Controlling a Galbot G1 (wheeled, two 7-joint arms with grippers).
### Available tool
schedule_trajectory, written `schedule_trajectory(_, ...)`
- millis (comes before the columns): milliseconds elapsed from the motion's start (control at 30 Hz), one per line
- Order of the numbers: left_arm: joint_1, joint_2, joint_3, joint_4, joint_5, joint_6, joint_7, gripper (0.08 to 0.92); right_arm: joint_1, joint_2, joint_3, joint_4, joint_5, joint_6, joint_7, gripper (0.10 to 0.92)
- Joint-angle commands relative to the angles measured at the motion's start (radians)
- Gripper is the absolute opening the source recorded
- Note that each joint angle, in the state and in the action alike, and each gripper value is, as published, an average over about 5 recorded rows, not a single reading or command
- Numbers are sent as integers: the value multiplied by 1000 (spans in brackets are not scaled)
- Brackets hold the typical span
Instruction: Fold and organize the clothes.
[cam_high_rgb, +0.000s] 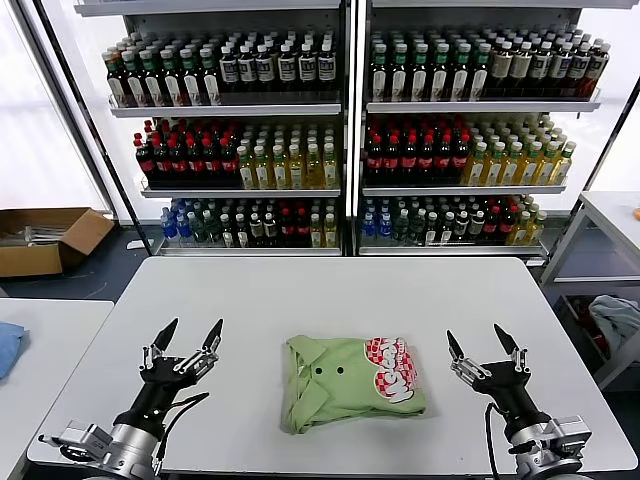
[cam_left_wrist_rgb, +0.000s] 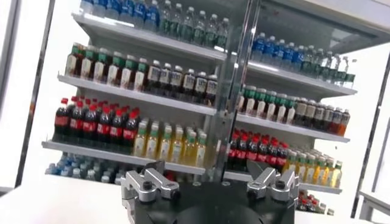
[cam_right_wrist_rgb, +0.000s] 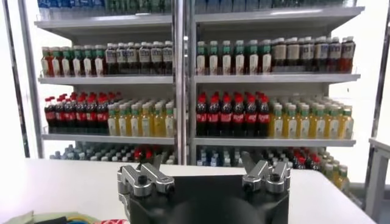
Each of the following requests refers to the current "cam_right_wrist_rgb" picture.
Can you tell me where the dark bottle beige label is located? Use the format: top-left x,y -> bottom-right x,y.
286,37 -> 301,74
272,37 -> 287,74

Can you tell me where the reddish tea bottle white cap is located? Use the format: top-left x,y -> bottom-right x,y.
341,36 -> 356,74

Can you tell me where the green printed t-shirt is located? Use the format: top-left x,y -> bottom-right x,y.
4,210 -> 129,224

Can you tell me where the green cap tea bottle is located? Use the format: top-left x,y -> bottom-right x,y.
208,40 -> 219,76
247,39 -> 260,75
196,41 -> 207,76
93,44 -> 105,77
51,46 -> 61,77
233,40 -> 246,75
41,46 -> 51,77
260,38 -> 272,75
82,44 -> 93,77
221,40 -> 233,76
60,45 -> 72,77
71,44 -> 82,77

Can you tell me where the small yellow juice bottle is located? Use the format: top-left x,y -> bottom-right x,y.
322,163 -> 336,183
335,166 -> 350,191

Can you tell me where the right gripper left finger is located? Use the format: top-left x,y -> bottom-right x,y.
117,154 -> 176,197

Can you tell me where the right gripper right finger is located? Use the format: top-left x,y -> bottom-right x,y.
240,151 -> 292,194

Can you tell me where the white metal side table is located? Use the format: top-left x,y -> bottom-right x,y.
364,137 -> 390,222

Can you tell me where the dark bottle blue white label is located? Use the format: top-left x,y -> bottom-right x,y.
315,36 -> 329,74
138,41 -> 151,76
127,41 -> 140,76
301,37 -> 315,74
105,43 -> 117,76
151,41 -> 163,76
161,40 -> 174,76
116,42 -> 128,76
328,36 -> 342,74

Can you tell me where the grey metal shelf unit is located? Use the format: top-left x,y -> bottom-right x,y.
18,0 -> 185,166
186,0 -> 366,171

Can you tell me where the black slanted frame pole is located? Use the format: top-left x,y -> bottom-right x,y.
372,9 -> 390,139
1,0 -> 31,158

